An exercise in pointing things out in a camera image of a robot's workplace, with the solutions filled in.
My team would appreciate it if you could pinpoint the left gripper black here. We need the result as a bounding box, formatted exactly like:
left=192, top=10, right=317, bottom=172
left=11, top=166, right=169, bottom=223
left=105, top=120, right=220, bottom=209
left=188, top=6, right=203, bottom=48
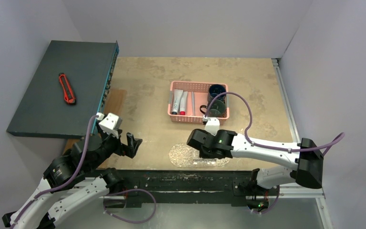
left=87, top=119, right=142, bottom=172

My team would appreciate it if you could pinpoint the clear plastic soap dish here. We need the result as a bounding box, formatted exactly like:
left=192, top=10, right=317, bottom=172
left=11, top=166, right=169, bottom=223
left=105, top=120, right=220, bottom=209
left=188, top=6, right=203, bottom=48
left=193, top=158, right=217, bottom=167

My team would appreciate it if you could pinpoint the clear textured oval tray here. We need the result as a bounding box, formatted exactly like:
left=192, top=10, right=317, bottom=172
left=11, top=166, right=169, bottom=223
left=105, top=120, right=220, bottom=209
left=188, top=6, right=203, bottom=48
left=168, top=143, right=230, bottom=168

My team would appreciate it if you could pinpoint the dark green mug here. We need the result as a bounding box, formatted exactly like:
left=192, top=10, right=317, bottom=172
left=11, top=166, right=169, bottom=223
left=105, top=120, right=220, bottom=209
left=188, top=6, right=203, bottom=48
left=200, top=100, right=227, bottom=118

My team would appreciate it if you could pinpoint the pink plastic basket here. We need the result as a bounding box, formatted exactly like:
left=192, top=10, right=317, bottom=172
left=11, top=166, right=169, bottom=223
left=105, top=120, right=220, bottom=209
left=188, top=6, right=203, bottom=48
left=167, top=81, right=214, bottom=124

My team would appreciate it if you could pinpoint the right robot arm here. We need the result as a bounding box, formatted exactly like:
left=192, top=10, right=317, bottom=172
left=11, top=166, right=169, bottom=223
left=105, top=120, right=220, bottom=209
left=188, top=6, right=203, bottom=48
left=186, top=129, right=324, bottom=196

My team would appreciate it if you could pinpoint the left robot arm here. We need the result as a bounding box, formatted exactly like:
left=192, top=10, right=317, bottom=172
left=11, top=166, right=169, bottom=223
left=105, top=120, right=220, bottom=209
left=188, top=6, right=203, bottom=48
left=2, top=133, right=142, bottom=229

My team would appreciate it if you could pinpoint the red cap toothpaste tube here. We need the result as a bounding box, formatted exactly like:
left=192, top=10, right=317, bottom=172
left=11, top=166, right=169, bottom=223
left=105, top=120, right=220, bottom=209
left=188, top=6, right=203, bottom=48
left=179, top=91, right=188, bottom=115

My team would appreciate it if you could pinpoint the grey toothbrush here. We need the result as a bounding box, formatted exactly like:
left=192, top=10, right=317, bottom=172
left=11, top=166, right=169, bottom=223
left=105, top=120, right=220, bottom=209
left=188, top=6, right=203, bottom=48
left=191, top=92, right=195, bottom=116

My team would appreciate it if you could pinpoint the white toothpaste tube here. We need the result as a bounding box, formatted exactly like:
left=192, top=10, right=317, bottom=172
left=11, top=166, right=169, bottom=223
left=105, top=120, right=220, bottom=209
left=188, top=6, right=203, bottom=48
left=171, top=89, right=183, bottom=115

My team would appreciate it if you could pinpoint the dark blue cup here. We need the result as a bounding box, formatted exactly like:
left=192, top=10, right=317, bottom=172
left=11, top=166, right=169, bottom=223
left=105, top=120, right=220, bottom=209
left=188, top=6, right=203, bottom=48
left=208, top=84, right=226, bottom=98

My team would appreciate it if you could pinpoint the red utility knife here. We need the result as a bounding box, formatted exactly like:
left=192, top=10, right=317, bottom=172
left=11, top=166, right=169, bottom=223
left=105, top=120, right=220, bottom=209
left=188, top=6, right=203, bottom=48
left=59, top=73, right=76, bottom=105

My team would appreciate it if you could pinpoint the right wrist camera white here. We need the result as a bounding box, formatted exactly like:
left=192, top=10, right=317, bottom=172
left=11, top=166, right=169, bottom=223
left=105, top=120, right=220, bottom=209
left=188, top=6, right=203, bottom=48
left=202, top=115, right=220, bottom=136

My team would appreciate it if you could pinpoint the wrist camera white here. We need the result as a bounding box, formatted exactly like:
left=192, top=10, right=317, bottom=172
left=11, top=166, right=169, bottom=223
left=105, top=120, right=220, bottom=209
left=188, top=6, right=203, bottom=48
left=96, top=112, right=122, bottom=139
left=202, top=115, right=220, bottom=136

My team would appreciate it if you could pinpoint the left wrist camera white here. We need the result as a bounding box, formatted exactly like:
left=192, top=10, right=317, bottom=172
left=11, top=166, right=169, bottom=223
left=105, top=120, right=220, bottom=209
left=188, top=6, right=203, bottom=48
left=96, top=112, right=122, bottom=139

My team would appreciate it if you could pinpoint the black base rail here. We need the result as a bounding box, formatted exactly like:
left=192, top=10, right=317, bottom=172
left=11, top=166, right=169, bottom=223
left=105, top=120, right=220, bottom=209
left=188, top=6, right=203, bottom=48
left=66, top=169, right=307, bottom=209

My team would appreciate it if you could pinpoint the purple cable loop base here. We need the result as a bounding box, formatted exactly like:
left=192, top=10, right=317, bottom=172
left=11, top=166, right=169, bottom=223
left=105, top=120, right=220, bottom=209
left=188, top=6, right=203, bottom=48
left=103, top=188, right=157, bottom=224

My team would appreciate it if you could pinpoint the dark grey network switch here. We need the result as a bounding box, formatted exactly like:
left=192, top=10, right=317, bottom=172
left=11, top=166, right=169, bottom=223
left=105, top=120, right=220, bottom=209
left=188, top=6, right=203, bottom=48
left=7, top=40, right=119, bottom=139

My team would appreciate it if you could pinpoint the aluminium frame rail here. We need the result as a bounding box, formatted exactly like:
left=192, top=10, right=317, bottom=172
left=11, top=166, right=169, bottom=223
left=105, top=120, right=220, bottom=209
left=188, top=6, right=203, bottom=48
left=272, top=58, right=333, bottom=229

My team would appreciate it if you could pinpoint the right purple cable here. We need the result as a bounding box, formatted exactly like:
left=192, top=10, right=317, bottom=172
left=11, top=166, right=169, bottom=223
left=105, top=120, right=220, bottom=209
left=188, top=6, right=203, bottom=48
left=203, top=92, right=346, bottom=216

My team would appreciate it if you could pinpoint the purple cable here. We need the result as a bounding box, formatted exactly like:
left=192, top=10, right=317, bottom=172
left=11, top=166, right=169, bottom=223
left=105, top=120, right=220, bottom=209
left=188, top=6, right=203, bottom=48
left=9, top=114, right=102, bottom=229
left=203, top=92, right=346, bottom=216

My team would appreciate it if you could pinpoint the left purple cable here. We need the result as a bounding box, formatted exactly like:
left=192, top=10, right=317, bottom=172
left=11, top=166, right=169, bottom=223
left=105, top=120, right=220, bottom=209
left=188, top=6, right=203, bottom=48
left=9, top=114, right=102, bottom=229

